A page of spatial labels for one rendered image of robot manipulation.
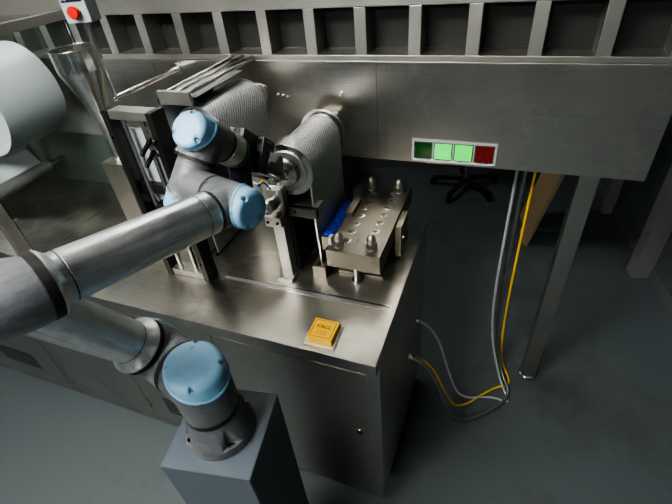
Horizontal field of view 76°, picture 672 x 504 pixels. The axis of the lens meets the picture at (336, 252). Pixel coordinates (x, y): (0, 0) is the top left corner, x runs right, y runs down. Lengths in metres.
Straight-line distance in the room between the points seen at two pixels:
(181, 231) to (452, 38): 0.95
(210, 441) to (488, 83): 1.10
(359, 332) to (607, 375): 1.51
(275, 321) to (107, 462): 1.27
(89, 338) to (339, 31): 1.06
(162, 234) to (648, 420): 2.09
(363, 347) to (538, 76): 0.82
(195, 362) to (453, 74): 0.97
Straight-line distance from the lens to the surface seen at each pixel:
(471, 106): 1.32
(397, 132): 1.39
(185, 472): 1.05
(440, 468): 1.97
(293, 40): 1.50
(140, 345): 0.92
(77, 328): 0.84
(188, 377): 0.87
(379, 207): 1.39
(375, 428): 1.39
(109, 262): 0.66
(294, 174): 1.14
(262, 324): 1.23
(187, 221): 0.71
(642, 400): 2.40
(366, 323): 1.18
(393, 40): 1.39
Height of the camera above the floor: 1.77
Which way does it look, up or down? 38 degrees down
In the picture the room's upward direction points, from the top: 6 degrees counter-clockwise
